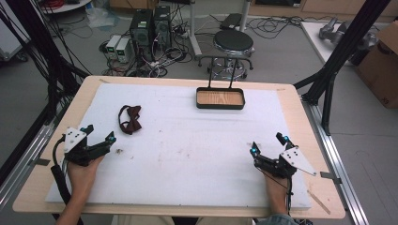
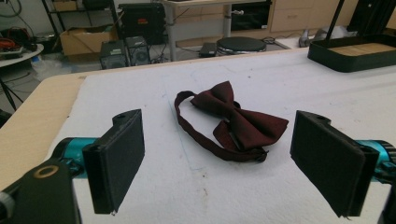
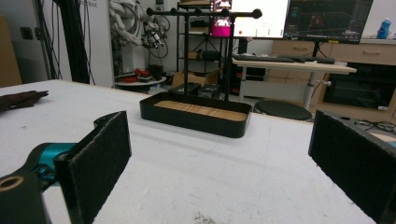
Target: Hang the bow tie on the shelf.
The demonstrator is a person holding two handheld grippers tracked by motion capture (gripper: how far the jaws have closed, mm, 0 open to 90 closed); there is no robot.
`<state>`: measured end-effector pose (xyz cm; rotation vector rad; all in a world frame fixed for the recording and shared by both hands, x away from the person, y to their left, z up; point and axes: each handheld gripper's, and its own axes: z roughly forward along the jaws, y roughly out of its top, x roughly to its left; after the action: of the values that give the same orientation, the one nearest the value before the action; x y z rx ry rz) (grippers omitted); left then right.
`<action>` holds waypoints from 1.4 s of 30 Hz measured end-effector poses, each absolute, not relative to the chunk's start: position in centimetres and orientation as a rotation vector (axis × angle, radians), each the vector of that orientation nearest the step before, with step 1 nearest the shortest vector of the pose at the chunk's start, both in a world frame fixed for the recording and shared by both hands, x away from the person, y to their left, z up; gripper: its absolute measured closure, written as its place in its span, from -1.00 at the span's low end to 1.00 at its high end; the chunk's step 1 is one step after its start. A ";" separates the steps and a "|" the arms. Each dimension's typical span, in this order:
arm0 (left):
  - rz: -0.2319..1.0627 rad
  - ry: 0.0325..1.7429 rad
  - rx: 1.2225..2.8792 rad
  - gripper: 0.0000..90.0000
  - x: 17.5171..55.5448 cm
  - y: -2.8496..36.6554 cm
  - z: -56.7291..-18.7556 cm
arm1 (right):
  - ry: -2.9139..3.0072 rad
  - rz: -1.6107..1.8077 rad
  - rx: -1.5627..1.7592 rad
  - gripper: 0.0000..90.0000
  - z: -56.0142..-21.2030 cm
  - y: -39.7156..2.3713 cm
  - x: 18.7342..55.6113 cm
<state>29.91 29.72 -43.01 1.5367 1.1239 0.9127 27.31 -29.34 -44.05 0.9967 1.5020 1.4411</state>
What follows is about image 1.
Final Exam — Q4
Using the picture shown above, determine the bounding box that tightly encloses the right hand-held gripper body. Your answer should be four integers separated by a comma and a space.
253, 146, 317, 180

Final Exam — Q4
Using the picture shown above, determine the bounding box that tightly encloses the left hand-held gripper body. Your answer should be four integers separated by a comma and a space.
63, 127, 110, 167

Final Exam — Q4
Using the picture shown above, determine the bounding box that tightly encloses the dark red bow tie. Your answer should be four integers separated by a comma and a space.
117, 104, 143, 136

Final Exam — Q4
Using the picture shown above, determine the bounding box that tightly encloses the black tray with wooden bottom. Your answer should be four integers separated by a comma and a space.
195, 55, 246, 111

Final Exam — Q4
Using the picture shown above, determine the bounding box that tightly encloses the person's left hand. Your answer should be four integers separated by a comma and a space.
66, 155, 105, 202

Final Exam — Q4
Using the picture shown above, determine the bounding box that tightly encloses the person's right hand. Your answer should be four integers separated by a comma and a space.
263, 172, 291, 214

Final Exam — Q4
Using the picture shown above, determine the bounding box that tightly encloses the thin wooden stick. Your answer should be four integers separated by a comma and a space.
306, 188, 332, 216

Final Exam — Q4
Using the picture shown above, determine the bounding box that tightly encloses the white foam mat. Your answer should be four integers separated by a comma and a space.
44, 82, 313, 210

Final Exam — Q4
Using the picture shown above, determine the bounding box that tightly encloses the white power supply unit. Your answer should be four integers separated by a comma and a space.
115, 37, 131, 64
105, 34, 122, 61

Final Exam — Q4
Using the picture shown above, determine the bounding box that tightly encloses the white side table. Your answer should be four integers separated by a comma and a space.
299, 21, 382, 68

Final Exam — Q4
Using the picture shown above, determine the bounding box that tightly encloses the black round stool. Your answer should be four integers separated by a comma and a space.
198, 29, 255, 81

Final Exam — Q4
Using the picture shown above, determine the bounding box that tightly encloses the black computer tower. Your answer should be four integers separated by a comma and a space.
152, 5, 173, 52
129, 8, 155, 63

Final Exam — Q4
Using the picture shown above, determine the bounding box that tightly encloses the clear plastic bag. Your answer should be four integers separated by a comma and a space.
84, 5, 120, 30

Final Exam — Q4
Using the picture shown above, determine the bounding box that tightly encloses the brown cardboard box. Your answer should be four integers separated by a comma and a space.
354, 20, 398, 110

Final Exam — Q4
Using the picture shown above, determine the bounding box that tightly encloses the black flat box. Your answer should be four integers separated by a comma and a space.
219, 12, 244, 32

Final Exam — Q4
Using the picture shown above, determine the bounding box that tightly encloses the white table leg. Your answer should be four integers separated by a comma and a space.
187, 0, 204, 58

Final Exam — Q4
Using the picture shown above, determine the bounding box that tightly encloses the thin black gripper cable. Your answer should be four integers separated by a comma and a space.
256, 167, 295, 217

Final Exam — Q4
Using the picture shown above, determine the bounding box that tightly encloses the thick black gripper cable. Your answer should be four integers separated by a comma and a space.
50, 136, 75, 208

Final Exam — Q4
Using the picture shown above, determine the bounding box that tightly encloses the grey metal bracket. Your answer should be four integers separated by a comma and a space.
30, 157, 52, 167
319, 171, 344, 186

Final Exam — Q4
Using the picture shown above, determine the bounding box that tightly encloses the aluminium rail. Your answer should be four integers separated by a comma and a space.
0, 102, 69, 211
300, 96, 371, 225

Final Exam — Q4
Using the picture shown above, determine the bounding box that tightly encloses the black frame with cables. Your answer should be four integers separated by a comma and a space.
0, 0, 92, 186

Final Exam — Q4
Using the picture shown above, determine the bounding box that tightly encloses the tangle of floor cables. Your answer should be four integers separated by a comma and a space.
99, 29, 196, 79

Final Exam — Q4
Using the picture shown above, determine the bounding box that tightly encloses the black metal frame post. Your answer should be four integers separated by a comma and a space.
293, 0, 392, 137

